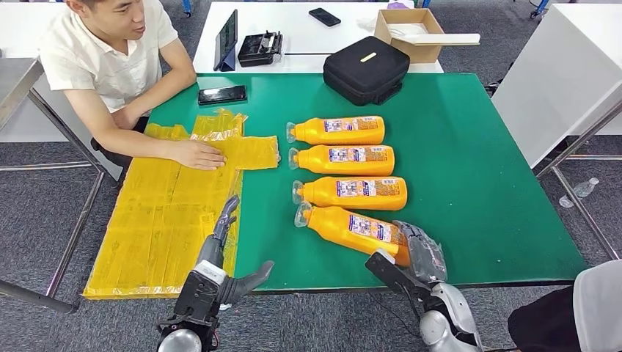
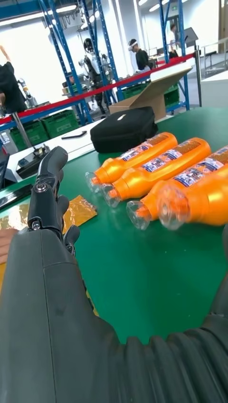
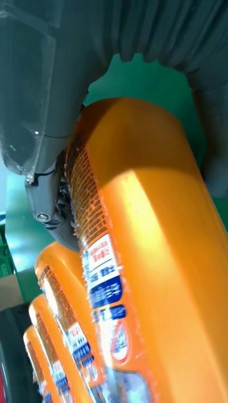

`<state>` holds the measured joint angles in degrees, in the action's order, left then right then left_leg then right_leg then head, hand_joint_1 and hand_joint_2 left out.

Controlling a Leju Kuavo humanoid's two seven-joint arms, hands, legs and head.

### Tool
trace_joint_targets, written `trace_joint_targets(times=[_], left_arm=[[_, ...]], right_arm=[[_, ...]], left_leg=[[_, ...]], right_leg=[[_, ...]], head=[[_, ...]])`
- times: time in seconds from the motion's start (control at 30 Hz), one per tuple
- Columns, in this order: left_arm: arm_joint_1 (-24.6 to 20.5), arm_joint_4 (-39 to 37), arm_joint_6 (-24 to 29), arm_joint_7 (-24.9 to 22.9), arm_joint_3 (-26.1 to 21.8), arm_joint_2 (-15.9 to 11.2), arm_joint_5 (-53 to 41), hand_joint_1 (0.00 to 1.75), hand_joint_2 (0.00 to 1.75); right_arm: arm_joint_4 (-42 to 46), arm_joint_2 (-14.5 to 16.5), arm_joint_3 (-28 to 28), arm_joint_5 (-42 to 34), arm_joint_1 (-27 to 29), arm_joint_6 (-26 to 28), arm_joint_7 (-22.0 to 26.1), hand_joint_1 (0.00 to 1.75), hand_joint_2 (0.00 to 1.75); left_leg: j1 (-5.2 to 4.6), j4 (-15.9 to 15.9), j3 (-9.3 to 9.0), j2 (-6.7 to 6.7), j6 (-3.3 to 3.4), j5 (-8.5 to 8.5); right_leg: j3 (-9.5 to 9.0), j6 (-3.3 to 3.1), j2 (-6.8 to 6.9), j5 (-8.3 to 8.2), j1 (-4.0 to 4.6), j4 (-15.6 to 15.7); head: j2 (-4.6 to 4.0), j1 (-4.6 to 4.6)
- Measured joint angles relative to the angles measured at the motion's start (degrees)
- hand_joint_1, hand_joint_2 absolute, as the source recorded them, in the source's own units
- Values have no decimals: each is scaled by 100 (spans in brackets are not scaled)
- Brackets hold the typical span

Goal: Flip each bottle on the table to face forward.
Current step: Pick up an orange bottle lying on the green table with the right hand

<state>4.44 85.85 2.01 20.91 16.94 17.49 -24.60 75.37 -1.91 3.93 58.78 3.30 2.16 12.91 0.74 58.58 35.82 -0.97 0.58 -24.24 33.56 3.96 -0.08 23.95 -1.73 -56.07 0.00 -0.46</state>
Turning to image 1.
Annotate clear plastic water bottle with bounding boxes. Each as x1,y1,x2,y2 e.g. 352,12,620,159
558,177,601,209

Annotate dark tablet with stand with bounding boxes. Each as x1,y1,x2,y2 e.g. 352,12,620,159
213,8,239,73

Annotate black chair base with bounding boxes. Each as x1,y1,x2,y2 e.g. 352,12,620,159
484,62,516,98

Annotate person's right hand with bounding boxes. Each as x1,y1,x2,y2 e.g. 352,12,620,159
162,139,228,172

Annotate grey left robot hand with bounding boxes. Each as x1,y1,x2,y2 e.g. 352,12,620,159
195,194,276,306

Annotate green table mat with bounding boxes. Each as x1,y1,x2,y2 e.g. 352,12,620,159
145,73,589,293

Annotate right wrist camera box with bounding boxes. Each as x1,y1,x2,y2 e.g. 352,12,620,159
364,249,431,297

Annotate white table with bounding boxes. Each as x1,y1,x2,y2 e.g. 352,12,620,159
192,1,444,76
0,2,125,182
491,2,622,169

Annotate white plastic bag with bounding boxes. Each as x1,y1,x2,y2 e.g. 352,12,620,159
388,22,430,43

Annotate black plastic tray device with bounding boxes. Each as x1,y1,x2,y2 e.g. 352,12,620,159
236,30,285,68

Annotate person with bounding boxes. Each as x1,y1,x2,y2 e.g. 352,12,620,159
37,0,228,172
508,260,622,352

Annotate brown cardboard box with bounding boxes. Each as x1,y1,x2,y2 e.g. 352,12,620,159
373,8,445,65

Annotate black zip carry case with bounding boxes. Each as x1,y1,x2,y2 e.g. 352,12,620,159
322,35,411,107

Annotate white foam board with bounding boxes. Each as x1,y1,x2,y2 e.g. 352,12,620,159
408,32,482,47

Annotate steel table leg frame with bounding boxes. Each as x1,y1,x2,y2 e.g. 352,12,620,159
534,99,622,262

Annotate orange detergent bottle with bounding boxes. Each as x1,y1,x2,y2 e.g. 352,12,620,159
285,115,387,146
288,144,396,177
291,176,409,212
293,201,413,268

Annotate yellow taped cardboard sheet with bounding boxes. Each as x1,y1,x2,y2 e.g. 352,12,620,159
82,108,282,300

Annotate black smartphone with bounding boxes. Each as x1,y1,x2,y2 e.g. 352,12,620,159
307,7,342,28
197,84,248,107

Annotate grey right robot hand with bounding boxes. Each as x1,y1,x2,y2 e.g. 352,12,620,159
391,219,448,286

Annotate steel table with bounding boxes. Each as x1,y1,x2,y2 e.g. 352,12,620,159
0,57,108,313

